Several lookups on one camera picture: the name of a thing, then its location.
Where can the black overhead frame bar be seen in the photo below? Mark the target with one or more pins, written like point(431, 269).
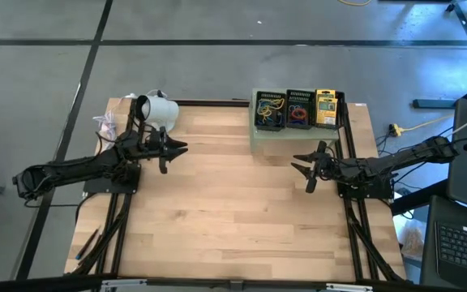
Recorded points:
point(55, 282)

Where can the black diagonal frame brace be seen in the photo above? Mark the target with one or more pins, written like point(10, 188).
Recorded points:
point(104, 237)
point(379, 255)

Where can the crumpled brown paper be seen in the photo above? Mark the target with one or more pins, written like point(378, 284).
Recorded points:
point(412, 241)

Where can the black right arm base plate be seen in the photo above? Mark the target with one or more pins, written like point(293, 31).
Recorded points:
point(379, 193)

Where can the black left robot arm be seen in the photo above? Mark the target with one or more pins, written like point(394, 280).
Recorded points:
point(75, 168)

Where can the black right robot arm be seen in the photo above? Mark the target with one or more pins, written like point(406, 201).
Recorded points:
point(399, 159)

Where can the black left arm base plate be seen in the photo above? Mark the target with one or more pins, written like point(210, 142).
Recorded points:
point(112, 186)

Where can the black table frame rail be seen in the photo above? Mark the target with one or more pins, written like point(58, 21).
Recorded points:
point(122, 231)
point(209, 102)
point(353, 239)
point(112, 227)

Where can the yellow green crayon box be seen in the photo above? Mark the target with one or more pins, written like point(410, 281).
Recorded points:
point(326, 113)
point(325, 93)

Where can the black laptop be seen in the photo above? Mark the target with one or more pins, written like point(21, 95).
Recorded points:
point(460, 247)

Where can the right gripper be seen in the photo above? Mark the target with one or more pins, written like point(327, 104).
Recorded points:
point(326, 168)

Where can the green perforated metal shelf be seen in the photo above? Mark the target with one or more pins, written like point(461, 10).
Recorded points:
point(290, 137)

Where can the black pen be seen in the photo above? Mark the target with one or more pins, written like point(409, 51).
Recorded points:
point(89, 241)

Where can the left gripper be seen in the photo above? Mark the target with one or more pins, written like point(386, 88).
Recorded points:
point(150, 146)

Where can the black slotted plastic basket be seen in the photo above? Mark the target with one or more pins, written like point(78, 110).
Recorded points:
point(300, 126)
point(258, 126)
point(340, 113)

